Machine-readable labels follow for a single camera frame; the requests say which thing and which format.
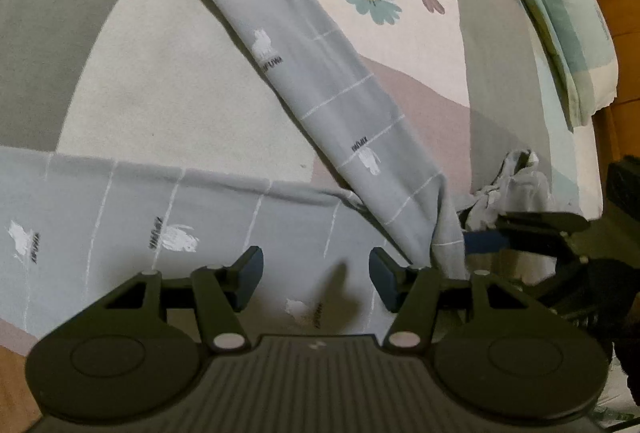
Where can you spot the person's right forearm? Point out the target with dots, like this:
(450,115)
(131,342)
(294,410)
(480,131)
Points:
(627,363)

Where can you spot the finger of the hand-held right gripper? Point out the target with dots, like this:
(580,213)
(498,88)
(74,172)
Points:
(545,222)
(482,244)

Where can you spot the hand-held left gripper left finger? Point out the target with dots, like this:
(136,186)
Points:
(250,274)

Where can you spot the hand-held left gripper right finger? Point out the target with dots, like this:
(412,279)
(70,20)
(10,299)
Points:
(382,278)

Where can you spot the wooden bed headboard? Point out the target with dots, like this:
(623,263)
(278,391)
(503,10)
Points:
(625,38)

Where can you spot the large checked pillow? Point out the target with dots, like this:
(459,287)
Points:
(560,13)

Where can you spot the grey printed pants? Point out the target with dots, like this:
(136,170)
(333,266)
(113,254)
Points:
(310,78)

